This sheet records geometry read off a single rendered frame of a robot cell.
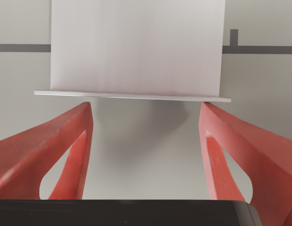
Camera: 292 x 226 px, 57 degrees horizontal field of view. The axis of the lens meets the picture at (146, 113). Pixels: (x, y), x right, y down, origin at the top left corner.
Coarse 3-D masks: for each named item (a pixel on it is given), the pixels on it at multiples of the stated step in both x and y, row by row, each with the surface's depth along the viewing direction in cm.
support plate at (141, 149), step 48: (0, 0) 13; (48, 0) 13; (240, 0) 13; (288, 0) 13; (0, 96) 14; (48, 96) 14; (240, 96) 14; (288, 96) 14; (96, 144) 14; (144, 144) 14; (192, 144) 14; (48, 192) 14; (96, 192) 14; (144, 192) 14; (192, 192) 14
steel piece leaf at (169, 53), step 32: (64, 0) 13; (96, 0) 13; (128, 0) 13; (160, 0) 13; (192, 0) 13; (224, 0) 13; (64, 32) 13; (96, 32) 13; (128, 32) 13; (160, 32) 13; (192, 32) 13; (64, 64) 14; (96, 64) 14; (128, 64) 14; (160, 64) 14; (192, 64) 14; (96, 96) 12; (128, 96) 12; (160, 96) 12; (192, 96) 12
